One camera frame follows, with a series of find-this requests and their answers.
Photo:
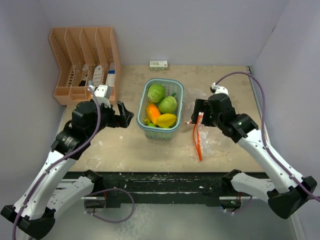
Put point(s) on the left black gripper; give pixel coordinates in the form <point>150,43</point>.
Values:
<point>125,115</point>

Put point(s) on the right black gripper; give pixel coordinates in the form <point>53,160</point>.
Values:
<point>202,105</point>

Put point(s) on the clear orange-zip bag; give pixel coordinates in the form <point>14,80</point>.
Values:
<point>200,135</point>

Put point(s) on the green custard apple toy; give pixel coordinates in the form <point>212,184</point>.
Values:
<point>168,105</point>

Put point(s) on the green cabbage toy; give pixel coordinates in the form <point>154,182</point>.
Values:
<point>156,93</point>

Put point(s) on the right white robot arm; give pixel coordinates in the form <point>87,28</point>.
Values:
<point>285,190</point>

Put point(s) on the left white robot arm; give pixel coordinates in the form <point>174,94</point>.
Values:
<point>36,212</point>

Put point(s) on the orange mango toy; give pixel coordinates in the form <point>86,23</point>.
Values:
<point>153,112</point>

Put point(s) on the yellow star fruit toy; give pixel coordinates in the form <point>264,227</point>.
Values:
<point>166,120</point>

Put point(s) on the white blue packet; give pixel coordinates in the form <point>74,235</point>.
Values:
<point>111,75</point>

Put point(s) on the light blue plastic basket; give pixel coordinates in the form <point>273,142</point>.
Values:
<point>171,86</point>

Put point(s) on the white patterned packet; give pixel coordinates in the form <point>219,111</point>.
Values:
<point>97,75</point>

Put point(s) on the black white item in organizer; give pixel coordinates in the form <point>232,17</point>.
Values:
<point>84,76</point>

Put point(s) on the small green white box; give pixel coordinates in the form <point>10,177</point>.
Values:
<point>158,65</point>

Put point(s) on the orange plastic file organizer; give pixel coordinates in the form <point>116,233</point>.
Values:
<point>75,46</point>

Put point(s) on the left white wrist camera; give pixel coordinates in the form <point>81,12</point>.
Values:
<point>101,93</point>

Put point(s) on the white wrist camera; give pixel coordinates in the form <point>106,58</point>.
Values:
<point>101,93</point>
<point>218,89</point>

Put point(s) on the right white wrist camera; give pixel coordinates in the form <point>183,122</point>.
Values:
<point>218,89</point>

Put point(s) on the black aluminium base frame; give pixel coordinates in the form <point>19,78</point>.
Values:
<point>164,188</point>

